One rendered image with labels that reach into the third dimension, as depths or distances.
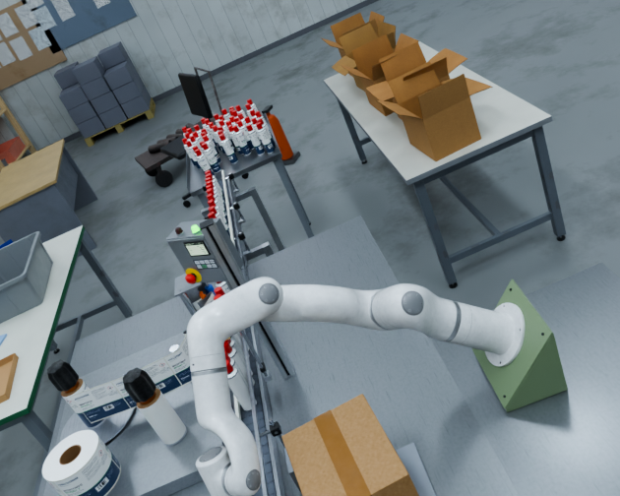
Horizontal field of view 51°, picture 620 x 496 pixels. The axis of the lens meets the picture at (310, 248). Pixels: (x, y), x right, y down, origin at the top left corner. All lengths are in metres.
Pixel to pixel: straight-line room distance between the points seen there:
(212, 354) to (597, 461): 0.99
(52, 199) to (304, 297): 4.91
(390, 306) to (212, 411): 0.53
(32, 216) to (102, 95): 3.83
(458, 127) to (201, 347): 2.16
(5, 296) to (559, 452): 3.07
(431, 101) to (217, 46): 7.61
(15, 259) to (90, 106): 5.77
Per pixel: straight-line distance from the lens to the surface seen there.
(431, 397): 2.08
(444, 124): 3.40
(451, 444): 1.95
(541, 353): 1.88
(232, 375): 2.16
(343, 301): 1.74
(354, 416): 1.71
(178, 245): 2.13
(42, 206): 6.47
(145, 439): 2.43
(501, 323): 1.94
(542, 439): 1.90
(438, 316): 1.83
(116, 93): 9.97
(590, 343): 2.12
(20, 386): 3.41
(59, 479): 2.30
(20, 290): 3.99
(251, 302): 1.60
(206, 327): 1.64
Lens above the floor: 2.30
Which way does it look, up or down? 29 degrees down
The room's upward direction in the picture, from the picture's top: 25 degrees counter-clockwise
